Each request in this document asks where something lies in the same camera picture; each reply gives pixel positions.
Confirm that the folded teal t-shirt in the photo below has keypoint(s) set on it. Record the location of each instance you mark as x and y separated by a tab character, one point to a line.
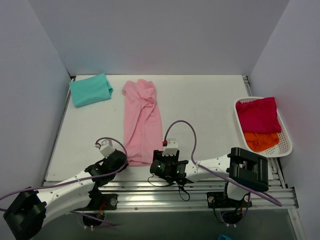
90	90

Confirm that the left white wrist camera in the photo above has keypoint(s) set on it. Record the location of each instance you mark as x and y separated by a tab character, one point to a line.
105	148

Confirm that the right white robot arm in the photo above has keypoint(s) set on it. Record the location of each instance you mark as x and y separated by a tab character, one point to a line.
242	166

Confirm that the teal object at bottom edge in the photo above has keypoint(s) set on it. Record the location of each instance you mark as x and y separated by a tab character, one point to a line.
223	237

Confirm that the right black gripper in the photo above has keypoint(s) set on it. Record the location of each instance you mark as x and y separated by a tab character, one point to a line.
158	155

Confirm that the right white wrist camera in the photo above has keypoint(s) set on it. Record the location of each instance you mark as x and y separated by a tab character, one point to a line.
170	147

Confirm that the red t-shirt in basket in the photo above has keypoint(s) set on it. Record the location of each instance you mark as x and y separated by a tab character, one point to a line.
258	116

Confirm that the orange t-shirt in basket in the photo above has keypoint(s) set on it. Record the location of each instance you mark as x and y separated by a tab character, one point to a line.
259	142

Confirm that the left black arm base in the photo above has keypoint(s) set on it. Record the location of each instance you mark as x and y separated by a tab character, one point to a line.
94	214

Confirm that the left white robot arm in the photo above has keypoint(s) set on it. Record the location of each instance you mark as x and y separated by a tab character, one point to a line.
33	208

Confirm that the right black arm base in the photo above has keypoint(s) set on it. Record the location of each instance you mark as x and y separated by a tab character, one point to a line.
228	211

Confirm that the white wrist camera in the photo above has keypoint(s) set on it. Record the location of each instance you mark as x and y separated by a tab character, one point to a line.
105	148
170	147

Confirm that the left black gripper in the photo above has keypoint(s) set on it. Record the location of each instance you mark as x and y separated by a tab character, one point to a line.
116	160

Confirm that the white perforated plastic basket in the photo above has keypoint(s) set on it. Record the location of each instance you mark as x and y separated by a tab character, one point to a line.
282	149

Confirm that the pink t-shirt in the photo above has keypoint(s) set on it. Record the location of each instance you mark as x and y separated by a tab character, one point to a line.
143	132

